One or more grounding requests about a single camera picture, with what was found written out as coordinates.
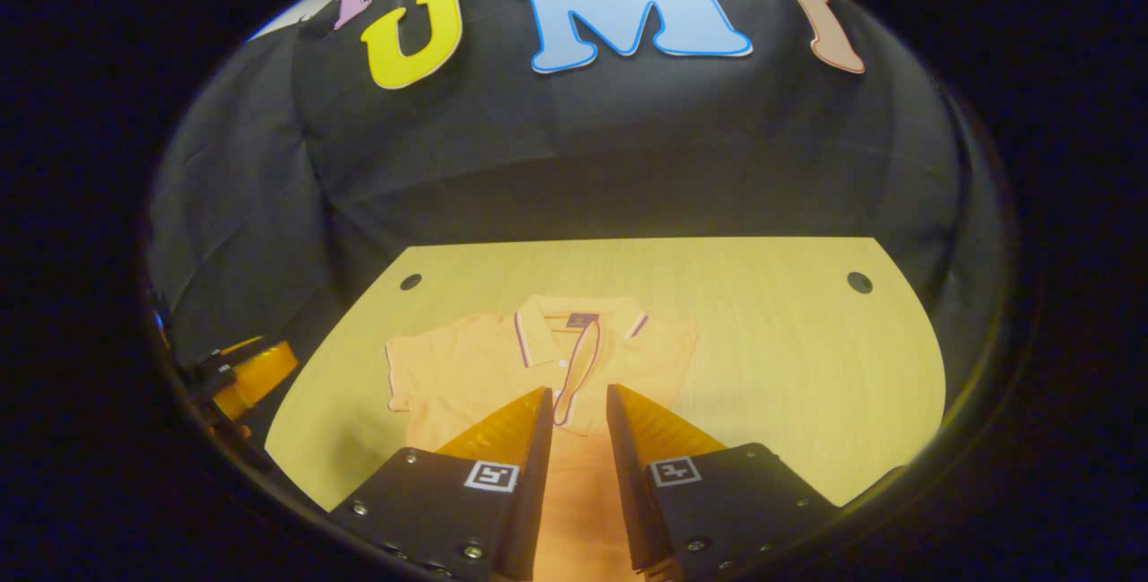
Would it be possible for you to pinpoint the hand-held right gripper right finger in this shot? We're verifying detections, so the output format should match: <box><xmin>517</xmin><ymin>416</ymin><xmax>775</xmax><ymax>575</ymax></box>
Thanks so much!
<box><xmin>605</xmin><ymin>383</ymin><xmax>842</xmax><ymax>582</ymax></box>

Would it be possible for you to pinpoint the black backdrop cloth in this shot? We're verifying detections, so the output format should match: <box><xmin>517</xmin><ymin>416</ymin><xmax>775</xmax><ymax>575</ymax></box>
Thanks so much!
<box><xmin>148</xmin><ymin>0</ymin><xmax>1010</xmax><ymax>368</ymax></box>

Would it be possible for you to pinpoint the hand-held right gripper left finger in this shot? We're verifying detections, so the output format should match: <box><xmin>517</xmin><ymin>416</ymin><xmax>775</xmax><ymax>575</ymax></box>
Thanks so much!
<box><xmin>328</xmin><ymin>386</ymin><xmax>555</xmax><ymax>582</ymax></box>

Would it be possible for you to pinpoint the orange T-shirt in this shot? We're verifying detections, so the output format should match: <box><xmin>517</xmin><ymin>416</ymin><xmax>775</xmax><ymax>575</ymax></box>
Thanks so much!
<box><xmin>386</xmin><ymin>295</ymin><xmax>700</xmax><ymax>582</ymax></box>

